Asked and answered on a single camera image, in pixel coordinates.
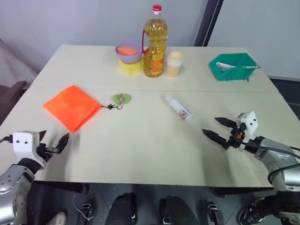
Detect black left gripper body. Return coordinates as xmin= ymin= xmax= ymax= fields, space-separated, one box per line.
xmin=35 ymin=142 xmax=59 ymax=164

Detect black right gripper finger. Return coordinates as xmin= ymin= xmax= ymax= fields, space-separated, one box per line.
xmin=214 ymin=117 xmax=236 ymax=129
xmin=202 ymin=128 xmax=227 ymax=148

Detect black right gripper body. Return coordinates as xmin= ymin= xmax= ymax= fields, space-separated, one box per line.
xmin=222 ymin=121 xmax=249 ymax=150

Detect white spray bottle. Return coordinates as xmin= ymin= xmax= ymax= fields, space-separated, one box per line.
xmin=165 ymin=95 xmax=194 ymax=122

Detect dark brown chair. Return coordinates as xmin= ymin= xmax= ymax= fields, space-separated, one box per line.
xmin=0 ymin=81 xmax=28 ymax=122

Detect white tube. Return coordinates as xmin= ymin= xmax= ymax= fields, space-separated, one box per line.
xmin=216 ymin=61 xmax=257 ymax=72

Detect green plastic bin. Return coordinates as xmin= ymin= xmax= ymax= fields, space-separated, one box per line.
xmin=208 ymin=53 xmax=261 ymax=82

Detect white shoe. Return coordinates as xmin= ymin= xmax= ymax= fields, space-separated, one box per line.
xmin=46 ymin=210 xmax=68 ymax=225

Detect cream plastic cup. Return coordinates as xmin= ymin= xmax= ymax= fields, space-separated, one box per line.
xmin=166 ymin=51 xmax=184 ymax=78

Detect dark rounded robot foot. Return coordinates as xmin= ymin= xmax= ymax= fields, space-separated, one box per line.
xmin=108 ymin=192 xmax=138 ymax=225
xmin=160 ymin=195 xmax=200 ymax=225

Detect yellow sponge block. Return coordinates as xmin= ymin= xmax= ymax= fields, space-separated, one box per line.
xmin=118 ymin=57 xmax=144 ymax=77

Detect cooking oil bottle red cap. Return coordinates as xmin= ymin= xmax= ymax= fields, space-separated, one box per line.
xmin=142 ymin=4 xmax=169 ymax=78

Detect purple plastic bowl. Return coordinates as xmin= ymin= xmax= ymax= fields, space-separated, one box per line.
xmin=115 ymin=41 xmax=143 ymax=64

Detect orange sponge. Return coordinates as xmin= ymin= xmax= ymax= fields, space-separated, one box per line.
xmin=117 ymin=45 xmax=139 ymax=57

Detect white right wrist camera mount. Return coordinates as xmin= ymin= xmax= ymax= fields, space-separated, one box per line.
xmin=235 ymin=111 xmax=259 ymax=152

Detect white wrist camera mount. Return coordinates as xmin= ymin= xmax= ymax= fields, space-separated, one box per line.
xmin=235 ymin=111 xmax=259 ymax=152
xmin=12 ymin=131 xmax=47 ymax=170

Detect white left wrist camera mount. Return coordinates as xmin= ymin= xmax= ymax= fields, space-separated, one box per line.
xmin=12 ymin=131 xmax=47 ymax=170

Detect orange cloth pouch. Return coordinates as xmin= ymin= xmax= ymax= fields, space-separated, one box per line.
xmin=42 ymin=84 xmax=103 ymax=132

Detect thin white cable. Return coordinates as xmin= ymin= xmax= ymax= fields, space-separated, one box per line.
xmin=72 ymin=192 xmax=94 ymax=221

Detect green round keychain pendant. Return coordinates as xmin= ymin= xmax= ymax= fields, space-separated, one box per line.
xmin=101 ymin=92 xmax=133 ymax=110

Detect dark vertical wall panel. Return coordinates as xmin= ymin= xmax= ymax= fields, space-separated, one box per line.
xmin=194 ymin=0 xmax=223 ymax=47

